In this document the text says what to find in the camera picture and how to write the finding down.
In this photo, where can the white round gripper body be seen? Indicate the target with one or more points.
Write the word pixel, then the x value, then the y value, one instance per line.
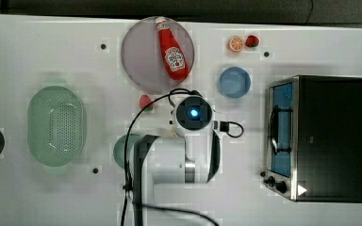
pixel 193 116

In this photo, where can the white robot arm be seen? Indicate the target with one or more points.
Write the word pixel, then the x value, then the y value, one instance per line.
pixel 192 157

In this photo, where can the black steel toaster oven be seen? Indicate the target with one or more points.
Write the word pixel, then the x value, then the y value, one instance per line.
pixel 314 139

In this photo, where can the red toy strawberry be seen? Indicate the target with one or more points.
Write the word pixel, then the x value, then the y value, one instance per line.
pixel 146 103

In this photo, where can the red plush ketchup bottle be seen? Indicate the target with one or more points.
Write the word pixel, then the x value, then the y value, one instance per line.
pixel 173 57

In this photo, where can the grey round plate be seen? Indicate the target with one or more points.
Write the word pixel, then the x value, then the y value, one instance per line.
pixel 141 55

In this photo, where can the toy orange slice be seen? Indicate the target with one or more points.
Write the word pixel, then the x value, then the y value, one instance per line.
pixel 236 44

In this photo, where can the red strawberry near orange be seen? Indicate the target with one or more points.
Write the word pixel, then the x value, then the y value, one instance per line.
pixel 252 41

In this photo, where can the green perforated colander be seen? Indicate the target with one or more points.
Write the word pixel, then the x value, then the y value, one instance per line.
pixel 56 126

